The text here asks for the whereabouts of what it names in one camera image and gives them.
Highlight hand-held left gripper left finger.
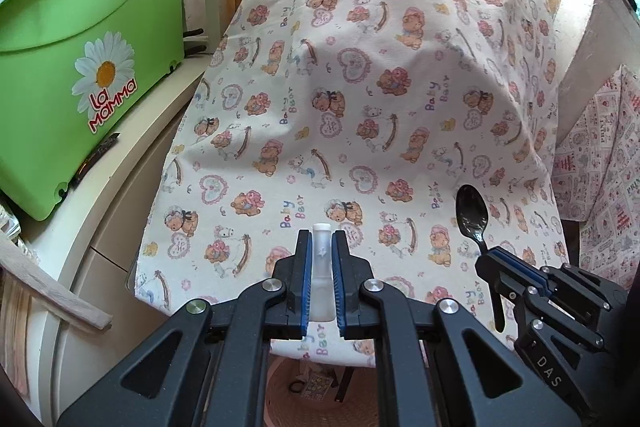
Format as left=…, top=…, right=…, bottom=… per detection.
left=57, top=229, right=313, bottom=427

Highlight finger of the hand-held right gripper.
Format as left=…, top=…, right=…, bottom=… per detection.
left=475, top=254, right=531, bottom=308
left=490, top=246, right=551, bottom=290

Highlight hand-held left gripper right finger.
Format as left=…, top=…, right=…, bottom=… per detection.
left=331, top=229, right=583, bottom=427

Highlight white plastic tube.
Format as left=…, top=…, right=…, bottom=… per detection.
left=310, top=223, right=333, bottom=323

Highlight black plastic spoon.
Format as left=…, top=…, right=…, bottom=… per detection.
left=455, top=184, right=507, bottom=333

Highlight colourful printed small box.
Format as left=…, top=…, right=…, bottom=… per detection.
left=302, top=372, right=333, bottom=400

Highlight pink perforated plastic basket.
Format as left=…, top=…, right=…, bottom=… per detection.
left=265, top=352, right=381, bottom=427

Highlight pink patterned cloth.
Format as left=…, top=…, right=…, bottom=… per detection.
left=550, top=64, right=640, bottom=293

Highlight bear print cloth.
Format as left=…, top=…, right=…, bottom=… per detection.
left=132, top=0, right=566, bottom=370

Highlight cream cabinet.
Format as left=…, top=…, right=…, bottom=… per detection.
left=20, top=47, right=211, bottom=427

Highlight pale wooden stick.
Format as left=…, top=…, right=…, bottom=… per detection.
left=0, top=234, right=113, bottom=333

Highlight green plastic box daisy print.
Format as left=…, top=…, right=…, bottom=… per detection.
left=0, top=0, right=198, bottom=222

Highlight black tool handles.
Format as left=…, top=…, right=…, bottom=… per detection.
left=184, top=28, right=212, bottom=58

